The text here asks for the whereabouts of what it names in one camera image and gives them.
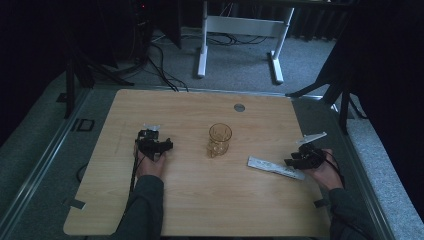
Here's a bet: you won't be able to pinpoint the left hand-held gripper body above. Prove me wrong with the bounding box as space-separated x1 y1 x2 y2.
135 123 167 163

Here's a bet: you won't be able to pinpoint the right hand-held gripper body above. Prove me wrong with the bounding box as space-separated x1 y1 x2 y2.
291 131 328 170

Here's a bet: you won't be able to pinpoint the white packet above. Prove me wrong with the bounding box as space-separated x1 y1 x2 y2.
246 155 306 181

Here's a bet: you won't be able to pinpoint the person's left hand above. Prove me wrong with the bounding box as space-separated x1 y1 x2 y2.
132 143 167 180

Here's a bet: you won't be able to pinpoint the person's right hand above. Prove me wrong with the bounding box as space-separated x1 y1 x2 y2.
303 148 345 191

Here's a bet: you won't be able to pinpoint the black tape strip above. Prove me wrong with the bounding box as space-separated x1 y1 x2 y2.
312 198 330 210
62 197 87 211

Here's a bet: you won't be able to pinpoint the clear amber glass cup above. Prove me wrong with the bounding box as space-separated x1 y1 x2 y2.
206 122 234 159

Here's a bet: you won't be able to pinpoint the black stand with angled legs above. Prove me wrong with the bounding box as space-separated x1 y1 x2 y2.
285 49 369 136

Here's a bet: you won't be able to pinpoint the black tripod stand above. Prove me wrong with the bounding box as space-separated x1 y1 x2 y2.
55 49 135 120

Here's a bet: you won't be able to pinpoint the black computer tower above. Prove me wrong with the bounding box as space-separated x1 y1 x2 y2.
128 0 155 66

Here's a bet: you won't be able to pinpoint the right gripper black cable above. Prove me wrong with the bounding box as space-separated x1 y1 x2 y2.
322 153 347 189

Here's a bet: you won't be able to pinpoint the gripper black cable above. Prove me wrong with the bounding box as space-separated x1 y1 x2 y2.
322 153 347 189
128 143 145 194

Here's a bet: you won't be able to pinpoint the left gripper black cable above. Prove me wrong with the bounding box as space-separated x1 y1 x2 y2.
128 143 145 194

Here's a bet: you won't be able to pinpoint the metal floor rail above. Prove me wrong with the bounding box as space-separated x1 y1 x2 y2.
0 87 93 234
328 103 398 240

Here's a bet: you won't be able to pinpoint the black square floor frame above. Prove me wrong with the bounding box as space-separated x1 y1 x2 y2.
70 118 96 133

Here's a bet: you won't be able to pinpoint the black floor cables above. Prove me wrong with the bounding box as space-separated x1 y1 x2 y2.
146 31 268 93

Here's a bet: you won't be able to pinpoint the black looped cable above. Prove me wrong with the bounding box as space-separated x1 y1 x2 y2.
75 162 89 184

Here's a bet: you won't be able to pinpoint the white desk frame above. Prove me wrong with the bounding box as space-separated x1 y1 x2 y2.
196 0 296 85

